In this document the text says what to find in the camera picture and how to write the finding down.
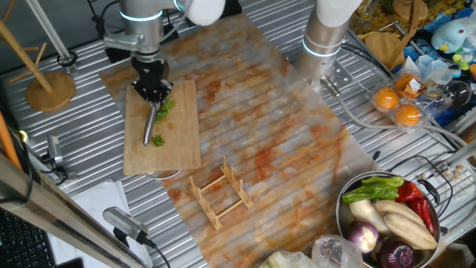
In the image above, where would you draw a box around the grey hose with metal connector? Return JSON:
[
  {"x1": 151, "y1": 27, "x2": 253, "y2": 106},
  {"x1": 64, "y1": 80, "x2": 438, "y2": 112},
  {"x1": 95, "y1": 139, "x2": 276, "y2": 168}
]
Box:
[{"x1": 320, "y1": 75, "x2": 468, "y2": 147}]

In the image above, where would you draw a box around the round wooden disc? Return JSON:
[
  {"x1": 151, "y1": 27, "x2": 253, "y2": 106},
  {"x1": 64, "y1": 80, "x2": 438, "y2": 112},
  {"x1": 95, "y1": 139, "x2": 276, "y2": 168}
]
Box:
[{"x1": 392, "y1": 0, "x2": 428, "y2": 22}]

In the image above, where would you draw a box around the blue plush toy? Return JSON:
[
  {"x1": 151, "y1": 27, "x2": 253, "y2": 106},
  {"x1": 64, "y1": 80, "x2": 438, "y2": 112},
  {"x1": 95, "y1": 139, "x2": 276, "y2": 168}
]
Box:
[{"x1": 431, "y1": 20, "x2": 468, "y2": 55}]

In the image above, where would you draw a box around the clear plastic bag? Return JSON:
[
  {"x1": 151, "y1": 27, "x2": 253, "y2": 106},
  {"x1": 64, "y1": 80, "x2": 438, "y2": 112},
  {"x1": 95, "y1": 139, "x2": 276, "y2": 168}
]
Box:
[{"x1": 312, "y1": 234, "x2": 365, "y2": 268}]

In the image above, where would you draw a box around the grey camera with black cable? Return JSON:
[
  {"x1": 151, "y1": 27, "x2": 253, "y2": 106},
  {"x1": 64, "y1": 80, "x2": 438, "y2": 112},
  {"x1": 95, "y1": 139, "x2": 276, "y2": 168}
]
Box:
[{"x1": 103, "y1": 206, "x2": 172, "y2": 268}]

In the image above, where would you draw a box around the bamboo cutting board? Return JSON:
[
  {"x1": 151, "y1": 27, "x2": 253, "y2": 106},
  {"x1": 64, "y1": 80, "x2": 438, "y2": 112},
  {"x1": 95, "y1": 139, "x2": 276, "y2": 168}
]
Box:
[{"x1": 122, "y1": 80, "x2": 202, "y2": 182}]

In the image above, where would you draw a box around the white radish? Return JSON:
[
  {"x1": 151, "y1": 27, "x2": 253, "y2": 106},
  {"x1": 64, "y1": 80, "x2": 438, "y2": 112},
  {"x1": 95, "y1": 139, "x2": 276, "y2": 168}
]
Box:
[{"x1": 349, "y1": 200, "x2": 390, "y2": 236}]

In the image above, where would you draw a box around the black cable near pot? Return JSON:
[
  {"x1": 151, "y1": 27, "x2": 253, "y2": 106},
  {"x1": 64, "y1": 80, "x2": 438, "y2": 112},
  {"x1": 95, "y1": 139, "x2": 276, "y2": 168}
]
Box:
[{"x1": 386, "y1": 154, "x2": 455, "y2": 219}]

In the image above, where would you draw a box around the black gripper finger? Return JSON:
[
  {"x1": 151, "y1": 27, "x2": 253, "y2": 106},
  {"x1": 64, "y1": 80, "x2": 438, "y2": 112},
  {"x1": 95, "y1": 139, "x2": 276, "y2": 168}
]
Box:
[
  {"x1": 155, "y1": 79, "x2": 175, "y2": 105},
  {"x1": 130, "y1": 80, "x2": 156, "y2": 105}
]

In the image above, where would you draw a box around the small grey mounted camera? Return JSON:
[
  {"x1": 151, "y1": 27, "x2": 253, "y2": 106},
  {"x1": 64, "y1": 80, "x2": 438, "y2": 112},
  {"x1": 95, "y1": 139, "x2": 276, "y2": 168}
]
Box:
[{"x1": 39, "y1": 133, "x2": 78, "y2": 182}]

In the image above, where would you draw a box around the beige sweet potato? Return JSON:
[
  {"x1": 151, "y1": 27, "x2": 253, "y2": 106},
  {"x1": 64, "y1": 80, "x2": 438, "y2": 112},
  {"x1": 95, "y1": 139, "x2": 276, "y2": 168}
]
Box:
[
  {"x1": 373, "y1": 200, "x2": 425, "y2": 226},
  {"x1": 382, "y1": 212, "x2": 438, "y2": 251}
]

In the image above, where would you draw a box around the green yellow toy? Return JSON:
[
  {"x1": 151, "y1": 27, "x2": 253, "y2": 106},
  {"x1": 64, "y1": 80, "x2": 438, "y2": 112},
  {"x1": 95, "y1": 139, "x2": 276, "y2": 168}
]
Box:
[{"x1": 451, "y1": 51, "x2": 472, "y2": 71}]

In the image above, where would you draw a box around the white paper sheet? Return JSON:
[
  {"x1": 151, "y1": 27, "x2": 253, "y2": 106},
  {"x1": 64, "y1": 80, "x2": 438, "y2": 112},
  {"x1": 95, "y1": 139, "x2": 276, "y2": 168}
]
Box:
[{"x1": 48, "y1": 180, "x2": 154, "y2": 268}]

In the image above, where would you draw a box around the wooden dish rack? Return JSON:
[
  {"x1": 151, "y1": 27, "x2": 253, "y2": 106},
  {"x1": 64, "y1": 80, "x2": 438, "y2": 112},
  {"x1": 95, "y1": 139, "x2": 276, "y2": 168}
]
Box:
[{"x1": 188, "y1": 155, "x2": 255, "y2": 232}]

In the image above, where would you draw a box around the short green pepper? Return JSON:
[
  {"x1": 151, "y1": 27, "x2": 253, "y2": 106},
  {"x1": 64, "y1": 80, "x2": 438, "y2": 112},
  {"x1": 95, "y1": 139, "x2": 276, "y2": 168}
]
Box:
[{"x1": 361, "y1": 175, "x2": 405, "y2": 188}]

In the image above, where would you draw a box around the stainless steel pot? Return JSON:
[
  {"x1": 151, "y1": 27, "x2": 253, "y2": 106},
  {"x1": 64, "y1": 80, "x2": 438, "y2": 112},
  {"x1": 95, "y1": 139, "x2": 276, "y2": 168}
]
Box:
[{"x1": 335, "y1": 170, "x2": 444, "y2": 268}]

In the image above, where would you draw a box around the long green pepper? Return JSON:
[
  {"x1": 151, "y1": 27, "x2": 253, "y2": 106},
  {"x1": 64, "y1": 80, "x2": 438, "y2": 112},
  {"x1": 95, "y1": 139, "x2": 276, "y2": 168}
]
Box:
[{"x1": 341, "y1": 184, "x2": 399, "y2": 205}]

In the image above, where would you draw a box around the black base cable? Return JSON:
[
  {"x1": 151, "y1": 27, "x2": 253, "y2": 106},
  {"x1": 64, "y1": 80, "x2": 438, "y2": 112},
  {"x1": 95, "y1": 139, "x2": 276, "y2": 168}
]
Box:
[{"x1": 340, "y1": 43, "x2": 395, "y2": 80}]

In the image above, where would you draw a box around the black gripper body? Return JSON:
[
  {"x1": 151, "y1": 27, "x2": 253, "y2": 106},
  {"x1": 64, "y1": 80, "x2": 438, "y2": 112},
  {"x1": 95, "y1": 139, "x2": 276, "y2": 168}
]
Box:
[{"x1": 130, "y1": 55, "x2": 170, "y2": 90}]

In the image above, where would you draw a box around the dark red onion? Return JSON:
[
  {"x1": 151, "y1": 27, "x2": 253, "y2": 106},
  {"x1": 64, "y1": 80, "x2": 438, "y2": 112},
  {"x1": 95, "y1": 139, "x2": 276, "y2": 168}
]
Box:
[{"x1": 377, "y1": 237, "x2": 417, "y2": 268}]

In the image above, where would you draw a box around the aluminium frame beam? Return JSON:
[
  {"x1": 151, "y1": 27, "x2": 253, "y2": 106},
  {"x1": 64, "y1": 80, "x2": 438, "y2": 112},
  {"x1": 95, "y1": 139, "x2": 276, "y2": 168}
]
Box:
[{"x1": 0, "y1": 153, "x2": 147, "y2": 268}]

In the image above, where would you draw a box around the wooden stand with round base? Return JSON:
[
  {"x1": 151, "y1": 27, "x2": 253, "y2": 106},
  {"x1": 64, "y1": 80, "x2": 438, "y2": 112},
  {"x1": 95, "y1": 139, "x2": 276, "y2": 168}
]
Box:
[{"x1": 364, "y1": 0, "x2": 423, "y2": 71}]

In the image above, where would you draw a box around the silver pole with black ring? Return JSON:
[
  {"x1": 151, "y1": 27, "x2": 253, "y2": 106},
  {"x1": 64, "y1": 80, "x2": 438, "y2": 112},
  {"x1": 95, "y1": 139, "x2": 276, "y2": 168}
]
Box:
[{"x1": 25, "y1": 0, "x2": 80, "y2": 74}]

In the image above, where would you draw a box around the wooden mug tree stand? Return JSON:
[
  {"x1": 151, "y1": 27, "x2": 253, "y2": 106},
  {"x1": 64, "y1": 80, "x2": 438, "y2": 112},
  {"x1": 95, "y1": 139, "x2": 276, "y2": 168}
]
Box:
[{"x1": 0, "y1": 0, "x2": 77, "y2": 113}]

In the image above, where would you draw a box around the round glass bowl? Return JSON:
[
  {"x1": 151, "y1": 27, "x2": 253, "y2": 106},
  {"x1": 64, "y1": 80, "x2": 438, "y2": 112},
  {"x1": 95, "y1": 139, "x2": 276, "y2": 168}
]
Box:
[{"x1": 444, "y1": 80, "x2": 473, "y2": 107}]

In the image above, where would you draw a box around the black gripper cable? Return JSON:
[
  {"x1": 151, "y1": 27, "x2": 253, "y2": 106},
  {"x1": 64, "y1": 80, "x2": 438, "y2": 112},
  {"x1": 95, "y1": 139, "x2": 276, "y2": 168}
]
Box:
[{"x1": 94, "y1": 0, "x2": 120, "y2": 38}]

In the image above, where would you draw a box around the clear plastic cup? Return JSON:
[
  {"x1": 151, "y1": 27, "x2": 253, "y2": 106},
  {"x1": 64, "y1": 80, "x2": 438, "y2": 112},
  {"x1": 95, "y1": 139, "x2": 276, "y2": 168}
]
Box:
[{"x1": 415, "y1": 54, "x2": 455, "y2": 86}]

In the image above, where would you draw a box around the long red pepper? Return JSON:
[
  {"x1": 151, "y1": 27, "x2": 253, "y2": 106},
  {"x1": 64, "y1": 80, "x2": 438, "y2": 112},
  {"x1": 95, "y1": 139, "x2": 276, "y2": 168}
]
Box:
[{"x1": 408, "y1": 198, "x2": 436, "y2": 236}]

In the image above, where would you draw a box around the plastic bag with cabbage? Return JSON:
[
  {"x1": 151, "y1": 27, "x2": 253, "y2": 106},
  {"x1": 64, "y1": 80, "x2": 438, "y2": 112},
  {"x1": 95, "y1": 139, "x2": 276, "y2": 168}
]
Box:
[{"x1": 258, "y1": 249, "x2": 317, "y2": 268}]

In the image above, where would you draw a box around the pale purple onion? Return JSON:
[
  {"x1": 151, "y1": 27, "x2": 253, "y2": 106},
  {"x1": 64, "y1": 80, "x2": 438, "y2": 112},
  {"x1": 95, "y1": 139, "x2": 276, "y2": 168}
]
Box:
[{"x1": 345, "y1": 220, "x2": 380, "y2": 255}]

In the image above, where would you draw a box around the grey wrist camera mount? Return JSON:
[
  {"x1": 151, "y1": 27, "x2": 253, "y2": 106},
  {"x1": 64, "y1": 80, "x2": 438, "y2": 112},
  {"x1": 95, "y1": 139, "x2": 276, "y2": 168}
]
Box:
[{"x1": 103, "y1": 31, "x2": 144, "y2": 53}]

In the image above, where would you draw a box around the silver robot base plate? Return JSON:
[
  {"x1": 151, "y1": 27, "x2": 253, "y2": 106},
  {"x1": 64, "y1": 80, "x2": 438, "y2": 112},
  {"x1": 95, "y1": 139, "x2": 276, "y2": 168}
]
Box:
[{"x1": 308, "y1": 61, "x2": 353, "y2": 94}]

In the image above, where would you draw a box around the wide red pepper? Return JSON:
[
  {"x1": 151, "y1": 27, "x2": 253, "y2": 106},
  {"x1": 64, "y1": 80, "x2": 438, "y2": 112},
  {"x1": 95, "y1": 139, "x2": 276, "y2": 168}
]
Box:
[{"x1": 394, "y1": 181, "x2": 423, "y2": 204}]

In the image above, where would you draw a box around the orange tube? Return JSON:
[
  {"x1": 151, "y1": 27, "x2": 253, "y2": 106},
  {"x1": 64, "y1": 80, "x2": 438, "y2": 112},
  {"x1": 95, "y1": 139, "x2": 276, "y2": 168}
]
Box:
[{"x1": 0, "y1": 111, "x2": 23, "y2": 170}]

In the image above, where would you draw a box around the clear plastic fruit container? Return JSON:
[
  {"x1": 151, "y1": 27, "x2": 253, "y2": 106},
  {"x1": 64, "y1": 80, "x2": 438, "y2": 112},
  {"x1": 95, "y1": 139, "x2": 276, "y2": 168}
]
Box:
[{"x1": 367, "y1": 68, "x2": 453, "y2": 134}]

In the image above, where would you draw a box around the black keyboard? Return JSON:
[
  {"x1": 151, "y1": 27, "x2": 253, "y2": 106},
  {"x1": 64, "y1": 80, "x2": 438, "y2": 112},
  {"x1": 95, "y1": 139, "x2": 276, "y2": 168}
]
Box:
[{"x1": 0, "y1": 208, "x2": 57, "y2": 268}]

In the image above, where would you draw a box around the orange fruit with label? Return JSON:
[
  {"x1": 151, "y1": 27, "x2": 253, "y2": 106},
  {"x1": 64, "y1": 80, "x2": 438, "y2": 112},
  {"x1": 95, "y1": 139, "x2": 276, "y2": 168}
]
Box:
[{"x1": 394, "y1": 73, "x2": 427, "y2": 101}]

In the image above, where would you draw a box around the steel kitchen knife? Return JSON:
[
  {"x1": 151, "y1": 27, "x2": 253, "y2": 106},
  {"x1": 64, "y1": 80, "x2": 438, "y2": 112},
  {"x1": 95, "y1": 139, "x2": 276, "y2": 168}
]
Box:
[{"x1": 143, "y1": 59, "x2": 171, "y2": 147}]

